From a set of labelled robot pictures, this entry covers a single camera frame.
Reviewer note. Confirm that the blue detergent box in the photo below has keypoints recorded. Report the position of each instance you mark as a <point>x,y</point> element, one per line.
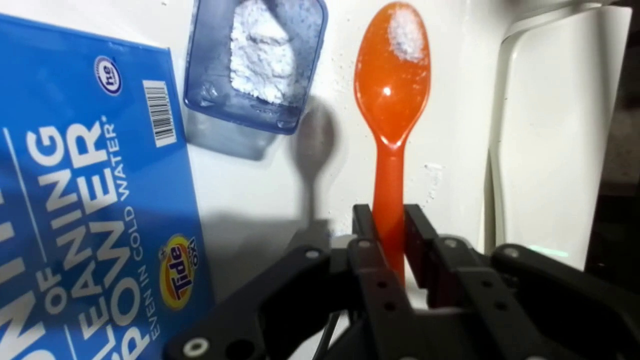
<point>85,210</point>

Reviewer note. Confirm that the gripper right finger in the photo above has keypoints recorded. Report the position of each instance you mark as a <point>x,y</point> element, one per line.
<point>480,285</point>

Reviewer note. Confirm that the white washing machine lid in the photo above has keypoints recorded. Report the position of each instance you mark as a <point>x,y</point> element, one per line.
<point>555,140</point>

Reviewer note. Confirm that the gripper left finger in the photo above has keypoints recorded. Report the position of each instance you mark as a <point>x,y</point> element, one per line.
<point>365,280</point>

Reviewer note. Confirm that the orange plastic spoon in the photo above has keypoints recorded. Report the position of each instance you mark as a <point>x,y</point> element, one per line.
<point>392,100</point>

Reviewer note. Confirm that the blue plastic cup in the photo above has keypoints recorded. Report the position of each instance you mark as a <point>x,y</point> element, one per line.
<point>257,65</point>

